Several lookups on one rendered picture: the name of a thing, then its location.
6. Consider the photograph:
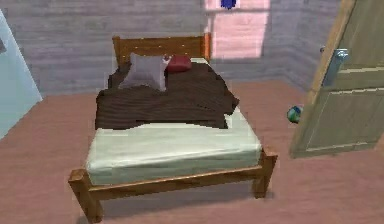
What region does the olive green room door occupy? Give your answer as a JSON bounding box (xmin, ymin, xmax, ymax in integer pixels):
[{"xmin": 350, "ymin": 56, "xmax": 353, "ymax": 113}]
[{"xmin": 288, "ymin": 0, "xmax": 384, "ymax": 159}]

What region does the blue object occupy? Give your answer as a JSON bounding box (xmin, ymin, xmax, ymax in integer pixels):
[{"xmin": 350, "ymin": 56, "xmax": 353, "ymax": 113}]
[{"xmin": 220, "ymin": 0, "xmax": 238, "ymax": 10}]

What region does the wooden bed with pale mattress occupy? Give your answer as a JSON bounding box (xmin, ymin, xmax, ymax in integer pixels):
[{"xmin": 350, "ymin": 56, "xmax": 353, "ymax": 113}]
[{"xmin": 68, "ymin": 34, "xmax": 279, "ymax": 224}]

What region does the grey pillow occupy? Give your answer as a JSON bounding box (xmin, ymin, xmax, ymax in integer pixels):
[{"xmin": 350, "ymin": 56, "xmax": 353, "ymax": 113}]
[{"xmin": 118, "ymin": 52, "xmax": 172, "ymax": 92}]

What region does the red pillow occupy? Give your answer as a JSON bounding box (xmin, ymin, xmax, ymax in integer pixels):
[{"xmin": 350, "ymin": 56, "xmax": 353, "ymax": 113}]
[{"xmin": 165, "ymin": 54, "xmax": 193, "ymax": 74}]

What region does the green and blue ball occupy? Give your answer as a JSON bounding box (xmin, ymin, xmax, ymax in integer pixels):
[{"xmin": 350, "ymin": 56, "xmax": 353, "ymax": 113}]
[{"xmin": 286, "ymin": 105, "xmax": 304, "ymax": 124}]

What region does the dark brown blanket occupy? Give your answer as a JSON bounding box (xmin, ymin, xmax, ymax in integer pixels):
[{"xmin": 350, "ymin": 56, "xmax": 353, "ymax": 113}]
[{"xmin": 94, "ymin": 61, "xmax": 240, "ymax": 131}]

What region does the silver door handle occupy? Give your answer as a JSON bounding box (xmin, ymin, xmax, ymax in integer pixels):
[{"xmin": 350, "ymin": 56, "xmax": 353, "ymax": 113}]
[{"xmin": 319, "ymin": 46, "xmax": 350, "ymax": 88}]

